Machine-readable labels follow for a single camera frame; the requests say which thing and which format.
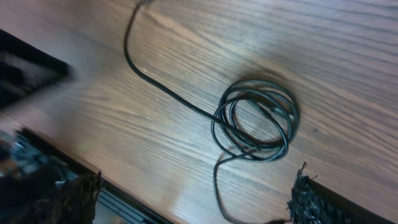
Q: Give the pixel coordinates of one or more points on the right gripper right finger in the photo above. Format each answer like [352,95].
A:
[313,203]

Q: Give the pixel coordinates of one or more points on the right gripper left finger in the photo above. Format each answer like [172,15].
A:
[74,201]

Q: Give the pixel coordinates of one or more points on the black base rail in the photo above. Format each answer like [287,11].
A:
[26,155]

